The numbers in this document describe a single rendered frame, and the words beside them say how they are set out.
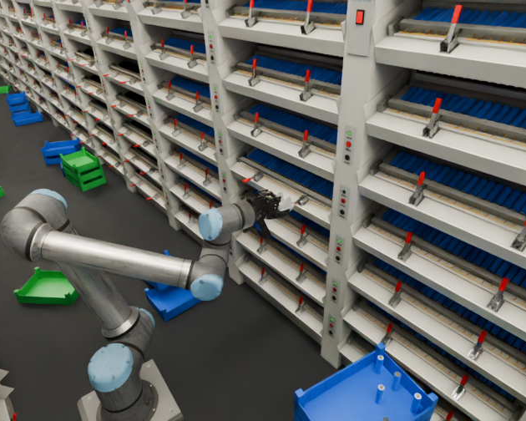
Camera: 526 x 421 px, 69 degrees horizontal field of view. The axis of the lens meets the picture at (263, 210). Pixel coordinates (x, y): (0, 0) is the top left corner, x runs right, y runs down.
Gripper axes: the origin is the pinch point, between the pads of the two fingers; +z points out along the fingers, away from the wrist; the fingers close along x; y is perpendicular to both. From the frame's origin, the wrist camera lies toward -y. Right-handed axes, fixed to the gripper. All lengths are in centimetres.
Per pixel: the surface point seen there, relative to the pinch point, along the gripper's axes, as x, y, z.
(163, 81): 113, 25, 8
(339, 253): -21.0, -11.5, 6.1
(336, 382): -49, -29, -24
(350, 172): -22.0, 20.5, 1.4
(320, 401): -49, -31, -31
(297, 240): 2.9, -19.8, 10.4
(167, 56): 96, 39, 2
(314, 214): -7.7, -1.6, 5.2
